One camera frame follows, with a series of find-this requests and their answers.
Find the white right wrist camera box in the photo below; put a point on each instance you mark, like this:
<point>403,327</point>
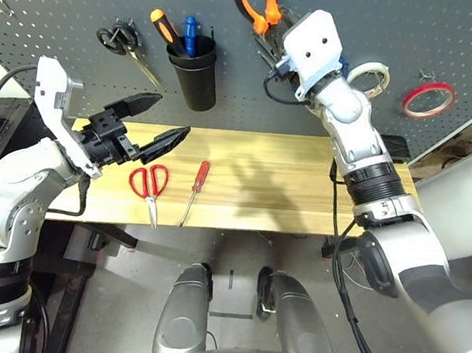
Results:
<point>313,40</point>

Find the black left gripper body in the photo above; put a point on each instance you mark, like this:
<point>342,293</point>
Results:
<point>105,140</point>

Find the white tape roll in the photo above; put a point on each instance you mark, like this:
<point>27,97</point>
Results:
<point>378,67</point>

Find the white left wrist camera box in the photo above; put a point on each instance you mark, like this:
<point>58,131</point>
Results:
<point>50,87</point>

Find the black plastic tool case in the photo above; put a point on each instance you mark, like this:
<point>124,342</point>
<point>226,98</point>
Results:
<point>395,148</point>

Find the orange black needle-nose pliers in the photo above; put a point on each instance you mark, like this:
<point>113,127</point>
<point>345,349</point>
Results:
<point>262,25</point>

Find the silver robot left leg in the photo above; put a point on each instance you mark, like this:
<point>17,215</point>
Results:
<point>182,315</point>

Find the silver robot right leg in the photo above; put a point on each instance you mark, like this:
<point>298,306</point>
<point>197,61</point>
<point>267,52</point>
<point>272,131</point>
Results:
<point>296,319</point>

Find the silver robot leg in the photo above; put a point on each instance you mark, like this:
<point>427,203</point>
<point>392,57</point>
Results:
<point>296,319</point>
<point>182,315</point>

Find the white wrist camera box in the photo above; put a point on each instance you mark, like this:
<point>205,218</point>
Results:
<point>313,40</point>
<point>50,87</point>

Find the black plastic cup holder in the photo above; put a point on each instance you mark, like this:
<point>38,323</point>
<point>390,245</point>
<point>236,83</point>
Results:
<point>197,82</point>

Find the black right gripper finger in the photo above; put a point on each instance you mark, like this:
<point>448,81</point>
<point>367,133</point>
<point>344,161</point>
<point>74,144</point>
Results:
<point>269,52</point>
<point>289,17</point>

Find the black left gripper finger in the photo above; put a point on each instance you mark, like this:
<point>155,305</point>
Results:
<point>135,104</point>
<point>163,144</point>

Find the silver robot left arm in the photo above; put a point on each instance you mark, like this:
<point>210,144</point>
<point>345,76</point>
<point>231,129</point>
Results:
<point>3,201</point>

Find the dark grey metal pegboard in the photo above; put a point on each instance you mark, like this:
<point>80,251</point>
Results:
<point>406,25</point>

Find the red tape roll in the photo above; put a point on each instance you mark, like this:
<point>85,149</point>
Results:
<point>405,103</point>

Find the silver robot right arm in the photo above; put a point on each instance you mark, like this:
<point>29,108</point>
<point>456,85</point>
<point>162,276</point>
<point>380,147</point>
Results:
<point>352,130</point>

